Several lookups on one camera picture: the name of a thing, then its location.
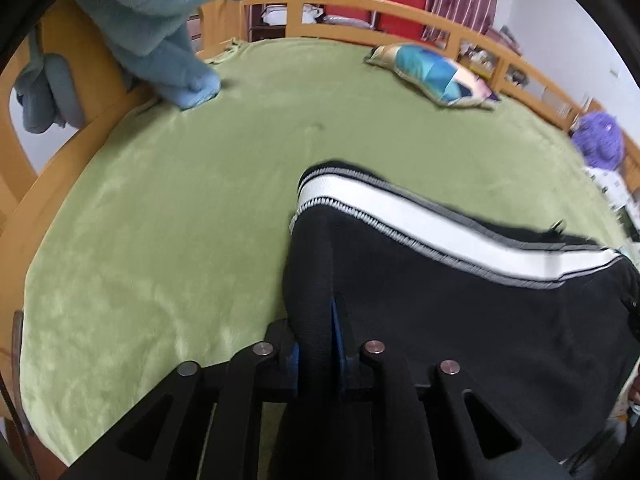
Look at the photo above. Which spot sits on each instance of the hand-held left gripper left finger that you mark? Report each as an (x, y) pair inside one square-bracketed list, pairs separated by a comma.
[(292, 362)]

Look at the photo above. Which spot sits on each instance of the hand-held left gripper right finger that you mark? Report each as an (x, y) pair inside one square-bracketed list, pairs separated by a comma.
[(337, 332)]

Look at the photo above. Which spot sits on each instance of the black pants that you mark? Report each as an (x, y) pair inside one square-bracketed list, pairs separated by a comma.
[(450, 320)]

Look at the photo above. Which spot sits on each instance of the green fleece blanket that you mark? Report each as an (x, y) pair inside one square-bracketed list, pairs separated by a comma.
[(175, 210)]

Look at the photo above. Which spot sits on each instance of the colourful geometric pillow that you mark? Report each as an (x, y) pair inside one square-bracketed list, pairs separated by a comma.
[(430, 72)]

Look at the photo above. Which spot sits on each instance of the pile of boxes and papers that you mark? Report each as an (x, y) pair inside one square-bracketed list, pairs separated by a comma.
[(480, 57)]

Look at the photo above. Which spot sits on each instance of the white floral pillow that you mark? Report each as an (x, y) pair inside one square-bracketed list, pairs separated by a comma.
[(610, 182)]

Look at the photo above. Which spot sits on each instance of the red chair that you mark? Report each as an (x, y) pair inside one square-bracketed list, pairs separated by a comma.
[(350, 10), (400, 12)]

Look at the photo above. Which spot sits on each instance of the purple plush toy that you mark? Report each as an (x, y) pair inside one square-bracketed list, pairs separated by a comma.
[(600, 137)]

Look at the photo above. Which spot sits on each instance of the blue plush toy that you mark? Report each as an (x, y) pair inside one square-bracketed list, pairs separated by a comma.
[(150, 20)]

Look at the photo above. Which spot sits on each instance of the grey-blue hanging pouch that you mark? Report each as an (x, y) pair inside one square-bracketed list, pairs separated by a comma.
[(45, 95)]

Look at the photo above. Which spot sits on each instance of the wooden bed frame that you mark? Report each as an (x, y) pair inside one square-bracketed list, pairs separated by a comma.
[(100, 75)]

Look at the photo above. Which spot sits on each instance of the white wall plate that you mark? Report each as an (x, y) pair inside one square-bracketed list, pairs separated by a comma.
[(614, 72)]

